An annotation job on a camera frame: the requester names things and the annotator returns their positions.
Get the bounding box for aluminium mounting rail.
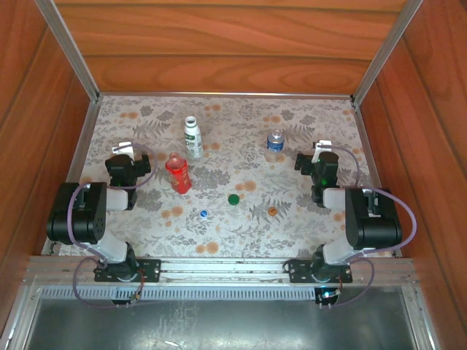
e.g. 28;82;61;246
23;254;417;287

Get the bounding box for white bottle green label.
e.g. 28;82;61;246
184;115;204;160

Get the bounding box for floral tablecloth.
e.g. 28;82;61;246
58;95;397;258

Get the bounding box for grey slotted cable duct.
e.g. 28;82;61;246
39;286;318;302

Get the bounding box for grey metal sheet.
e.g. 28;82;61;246
25;287;417;350

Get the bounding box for aluminium rear edge bar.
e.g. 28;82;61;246
97;91;354;100

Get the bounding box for red plastic bottle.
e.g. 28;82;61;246
164;152;193;194

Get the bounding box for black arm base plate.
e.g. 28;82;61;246
93;257;162;284
287;258;354;284

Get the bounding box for small green lit circuit board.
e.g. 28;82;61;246
316;287;342;310

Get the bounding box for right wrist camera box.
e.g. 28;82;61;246
312;139;333;164

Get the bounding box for clear bottle blue label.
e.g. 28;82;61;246
266;128;285;163

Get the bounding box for aluminium side edge bar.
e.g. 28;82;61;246
350;100;402;258
42;97;101;256

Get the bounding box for aluminium corner post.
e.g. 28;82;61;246
352;0;426;105
34;0;101;103

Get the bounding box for red black wire connector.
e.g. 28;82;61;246
128;268;147;304

